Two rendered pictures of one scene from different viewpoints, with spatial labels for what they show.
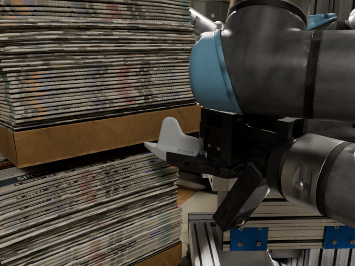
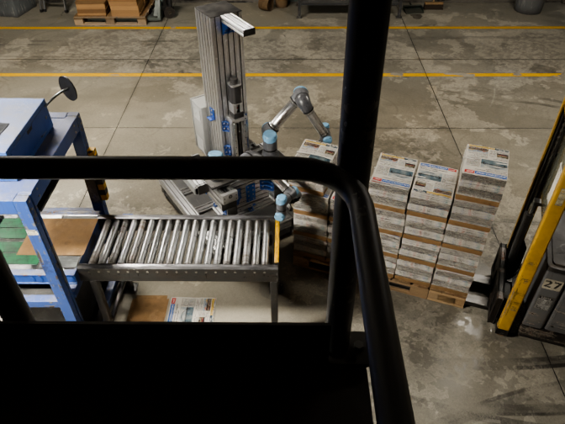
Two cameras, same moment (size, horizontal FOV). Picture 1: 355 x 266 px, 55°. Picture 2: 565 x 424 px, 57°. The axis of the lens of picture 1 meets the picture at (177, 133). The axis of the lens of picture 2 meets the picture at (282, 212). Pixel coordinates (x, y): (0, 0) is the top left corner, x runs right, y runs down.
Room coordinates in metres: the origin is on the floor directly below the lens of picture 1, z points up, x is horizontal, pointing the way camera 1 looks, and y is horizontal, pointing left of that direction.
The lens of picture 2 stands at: (2.51, 2.91, 3.35)
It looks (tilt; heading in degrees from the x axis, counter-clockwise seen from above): 41 degrees down; 240
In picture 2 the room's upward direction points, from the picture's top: straight up
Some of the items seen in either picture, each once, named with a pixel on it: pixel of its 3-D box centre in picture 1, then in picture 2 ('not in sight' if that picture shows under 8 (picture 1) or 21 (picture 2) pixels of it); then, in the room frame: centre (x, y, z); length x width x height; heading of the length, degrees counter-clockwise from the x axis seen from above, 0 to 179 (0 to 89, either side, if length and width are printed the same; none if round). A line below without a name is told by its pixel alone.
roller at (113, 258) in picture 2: not in sight; (118, 242); (2.16, 0.04, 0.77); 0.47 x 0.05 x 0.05; 59
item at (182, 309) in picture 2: not in sight; (191, 311); (1.79, 0.25, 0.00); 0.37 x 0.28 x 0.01; 149
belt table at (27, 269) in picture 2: not in sight; (40, 245); (2.63, -0.26, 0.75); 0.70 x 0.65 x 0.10; 149
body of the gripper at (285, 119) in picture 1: (252, 146); not in sight; (0.38, -0.09, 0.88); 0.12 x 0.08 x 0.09; 39
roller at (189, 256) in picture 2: not in sight; (192, 242); (1.71, 0.31, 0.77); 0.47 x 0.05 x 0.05; 59
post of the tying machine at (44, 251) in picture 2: not in sight; (61, 289); (2.60, 0.27, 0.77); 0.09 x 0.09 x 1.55; 59
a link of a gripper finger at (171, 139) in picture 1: (169, 138); not in sight; (0.43, 0.01, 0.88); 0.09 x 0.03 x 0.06; 65
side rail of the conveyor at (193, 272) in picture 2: not in sight; (178, 272); (1.89, 0.49, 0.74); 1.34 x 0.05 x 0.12; 149
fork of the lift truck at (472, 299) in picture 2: not in sight; (425, 288); (0.06, 1.06, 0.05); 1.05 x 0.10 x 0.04; 129
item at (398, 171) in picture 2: not in sight; (394, 169); (0.22, 0.66, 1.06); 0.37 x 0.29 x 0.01; 39
